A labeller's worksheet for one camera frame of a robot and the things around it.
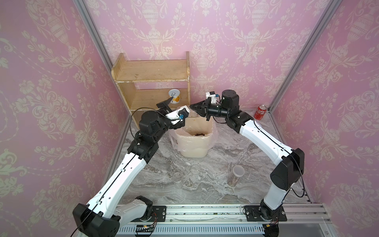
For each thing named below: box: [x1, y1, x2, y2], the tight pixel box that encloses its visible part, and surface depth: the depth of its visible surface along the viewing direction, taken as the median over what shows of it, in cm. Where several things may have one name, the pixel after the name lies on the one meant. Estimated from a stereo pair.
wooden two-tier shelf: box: [111, 51, 191, 129], surface depth 83 cm
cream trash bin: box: [174, 116, 214, 158], surface depth 77 cm
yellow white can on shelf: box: [168, 88, 181, 105], surface depth 96 cm
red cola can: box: [253, 104, 267, 121], surface depth 111 cm
